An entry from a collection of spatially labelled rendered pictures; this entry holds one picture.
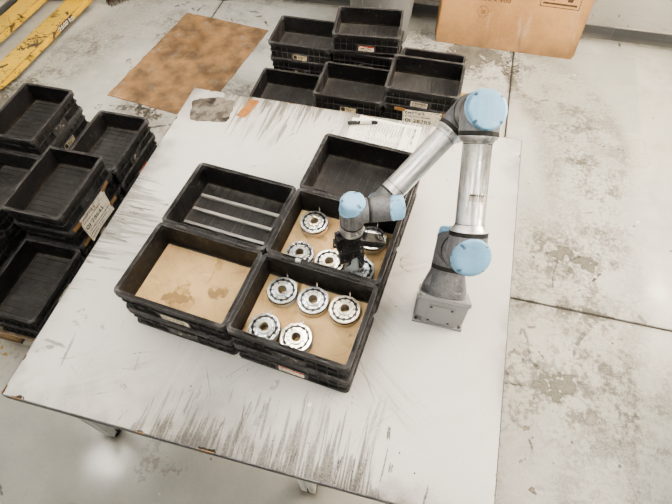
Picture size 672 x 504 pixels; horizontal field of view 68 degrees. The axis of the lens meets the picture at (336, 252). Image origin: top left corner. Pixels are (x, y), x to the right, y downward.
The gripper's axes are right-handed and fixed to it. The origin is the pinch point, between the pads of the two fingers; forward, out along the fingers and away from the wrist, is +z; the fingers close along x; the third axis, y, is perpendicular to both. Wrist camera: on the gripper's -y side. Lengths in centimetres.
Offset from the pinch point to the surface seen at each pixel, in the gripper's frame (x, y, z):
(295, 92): -165, -27, 58
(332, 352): 26.7, 19.0, 2.1
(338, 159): -51, -12, 2
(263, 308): 3.9, 34.9, 2.1
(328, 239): -14.5, 5.1, 2.1
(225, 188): -52, 34, 2
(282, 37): -207, -32, 47
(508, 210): -10, -71, 15
